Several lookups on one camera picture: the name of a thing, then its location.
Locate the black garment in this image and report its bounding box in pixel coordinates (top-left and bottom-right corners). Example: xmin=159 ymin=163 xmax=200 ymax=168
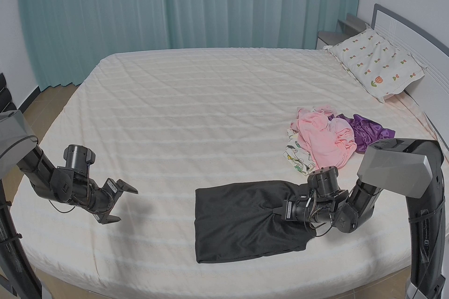
xmin=195 ymin=179 xmax=318 ymax=265

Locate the purple satin garment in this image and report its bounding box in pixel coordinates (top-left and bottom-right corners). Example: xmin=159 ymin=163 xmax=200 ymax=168
xmin=328 ymin=114 xmax=396 ymax=154

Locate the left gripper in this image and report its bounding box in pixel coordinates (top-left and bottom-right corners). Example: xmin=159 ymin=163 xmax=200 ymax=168
xmin=88 ymin=179 xmax=139 ymax=225

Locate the grey bedside table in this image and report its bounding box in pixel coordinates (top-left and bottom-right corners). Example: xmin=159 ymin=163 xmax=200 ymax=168
xmin=316 ymin=14 xmax=369 ymax=51

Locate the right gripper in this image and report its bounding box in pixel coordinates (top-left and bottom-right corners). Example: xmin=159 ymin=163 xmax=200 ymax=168
xmin=272 ymin=198 xmax=315 ymax=224

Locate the white printed garment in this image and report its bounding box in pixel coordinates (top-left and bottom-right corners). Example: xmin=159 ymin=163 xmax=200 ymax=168
xmin=283 ymin=127 xmax=318 ymax=176

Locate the bed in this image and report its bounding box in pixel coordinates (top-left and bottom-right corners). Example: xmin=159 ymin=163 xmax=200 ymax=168
xmin=7 ymin=3 xmax=449 ymax=299

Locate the white printed pillow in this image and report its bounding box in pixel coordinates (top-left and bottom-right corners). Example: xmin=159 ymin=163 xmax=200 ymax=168
xmin=324 ymin=28 xmax=427 ymax=103

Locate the pink garment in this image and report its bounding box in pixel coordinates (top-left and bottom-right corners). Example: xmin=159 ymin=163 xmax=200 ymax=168
xmin=290 ymin=105 xmax=357 ymax=171

